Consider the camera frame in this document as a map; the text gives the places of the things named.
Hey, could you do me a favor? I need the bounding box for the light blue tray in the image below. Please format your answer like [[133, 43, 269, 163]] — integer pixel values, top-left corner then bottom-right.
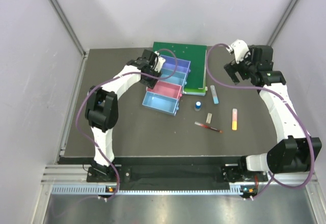
[[142, 92, 179, 116], [159, 68, 189, 87]]

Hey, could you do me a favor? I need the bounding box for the light green folder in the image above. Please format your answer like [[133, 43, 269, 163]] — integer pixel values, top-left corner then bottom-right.
[[183, 53, 207, 96]]

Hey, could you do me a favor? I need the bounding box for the purple plastic tray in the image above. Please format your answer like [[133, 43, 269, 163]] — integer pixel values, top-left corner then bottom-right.
[[161, 55, 191, 73]]

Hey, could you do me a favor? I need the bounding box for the dark green binder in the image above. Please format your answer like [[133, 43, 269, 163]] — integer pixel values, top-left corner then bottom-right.
[[146, 42, 208, 90]]

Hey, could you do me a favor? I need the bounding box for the pink plastic tray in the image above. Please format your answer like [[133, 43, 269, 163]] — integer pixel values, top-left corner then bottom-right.
[[146, 80, 182, 99]]

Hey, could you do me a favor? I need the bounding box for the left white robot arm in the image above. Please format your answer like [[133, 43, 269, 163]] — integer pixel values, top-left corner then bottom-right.
[[85, 49, 166, 182]]

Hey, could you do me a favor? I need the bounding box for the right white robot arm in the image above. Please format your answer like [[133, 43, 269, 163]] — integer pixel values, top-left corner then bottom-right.
[[224, 40, 322, 181]]

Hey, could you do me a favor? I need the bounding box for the blue grey eraser stick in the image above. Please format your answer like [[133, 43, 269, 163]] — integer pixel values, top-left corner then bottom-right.
[[210, 85, 219, 104]]

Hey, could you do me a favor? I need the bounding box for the blue cap bottle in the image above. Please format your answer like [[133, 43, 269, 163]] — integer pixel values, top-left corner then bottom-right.
[[195, 101, 202, 111]]

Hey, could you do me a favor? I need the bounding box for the small grey eraser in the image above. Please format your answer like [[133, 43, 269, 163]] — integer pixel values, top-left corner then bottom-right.
[[206, 113, 212, 124]]

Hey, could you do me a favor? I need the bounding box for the red pen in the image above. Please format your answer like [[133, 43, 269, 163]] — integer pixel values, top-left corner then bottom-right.
[[194, 122, 223, 133]]

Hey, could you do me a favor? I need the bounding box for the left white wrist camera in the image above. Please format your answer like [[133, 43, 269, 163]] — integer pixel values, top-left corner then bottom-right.
[[153, 51, 166, 72]]

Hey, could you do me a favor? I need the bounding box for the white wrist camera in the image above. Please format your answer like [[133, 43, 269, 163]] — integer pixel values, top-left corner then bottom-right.
[[227, 39, 249, 64], [153, 51, 166, 72]]

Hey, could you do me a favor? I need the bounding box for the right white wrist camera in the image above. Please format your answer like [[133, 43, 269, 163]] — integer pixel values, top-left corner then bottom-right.
[[227, 39, 249, 64]]

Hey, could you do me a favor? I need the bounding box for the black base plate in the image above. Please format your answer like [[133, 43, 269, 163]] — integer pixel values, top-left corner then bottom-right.
[[87, 156, 268, 190]]

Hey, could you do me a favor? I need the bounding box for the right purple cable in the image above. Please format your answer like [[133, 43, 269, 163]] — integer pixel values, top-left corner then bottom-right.
[[205, 43, 316, 201]]

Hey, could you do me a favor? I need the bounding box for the purple cable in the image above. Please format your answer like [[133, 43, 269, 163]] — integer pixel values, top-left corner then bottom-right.
[[205, 43, 316, 201], [75, 48, 178, 209]]

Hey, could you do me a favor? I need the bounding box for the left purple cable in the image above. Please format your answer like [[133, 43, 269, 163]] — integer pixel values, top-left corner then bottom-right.
[[75, 48, 178, 209]]

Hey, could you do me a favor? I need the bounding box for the grey cable duct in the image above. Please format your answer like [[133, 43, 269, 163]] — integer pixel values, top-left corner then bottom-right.
[[50, 182, 257, 195]]

